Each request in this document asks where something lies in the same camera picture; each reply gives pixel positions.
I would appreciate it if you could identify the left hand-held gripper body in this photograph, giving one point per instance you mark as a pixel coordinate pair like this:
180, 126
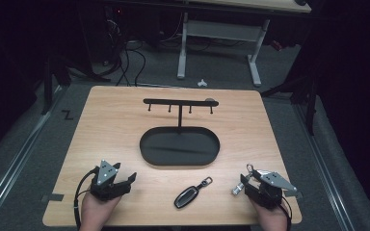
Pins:
106, 184

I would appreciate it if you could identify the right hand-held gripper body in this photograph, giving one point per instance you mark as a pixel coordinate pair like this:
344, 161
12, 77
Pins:
269, 189

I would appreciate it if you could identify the black key rack with tray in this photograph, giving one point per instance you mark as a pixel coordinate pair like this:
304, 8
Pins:
179, 148

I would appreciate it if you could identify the black car key with carabiner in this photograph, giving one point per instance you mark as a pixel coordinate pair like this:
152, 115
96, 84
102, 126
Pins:
186, 196

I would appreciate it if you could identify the person's right hand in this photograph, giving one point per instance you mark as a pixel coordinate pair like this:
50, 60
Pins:
271, 218

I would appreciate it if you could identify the person's left hand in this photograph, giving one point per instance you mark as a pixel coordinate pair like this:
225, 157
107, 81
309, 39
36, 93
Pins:
96, 211

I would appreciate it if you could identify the grey tape strip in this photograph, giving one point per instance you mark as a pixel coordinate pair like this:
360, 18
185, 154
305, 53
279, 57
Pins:
54, 197

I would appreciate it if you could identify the black stand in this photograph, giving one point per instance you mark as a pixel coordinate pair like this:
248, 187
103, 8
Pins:
310, 106
48, 83

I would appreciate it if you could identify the small white floor object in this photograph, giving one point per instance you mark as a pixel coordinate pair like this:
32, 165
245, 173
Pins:
202, 83

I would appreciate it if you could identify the white-framed desk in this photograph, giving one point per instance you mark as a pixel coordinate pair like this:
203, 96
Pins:
224, 30

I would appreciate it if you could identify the metal floor rail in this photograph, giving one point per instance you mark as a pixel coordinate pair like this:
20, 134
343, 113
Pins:
16, 160
324, 166

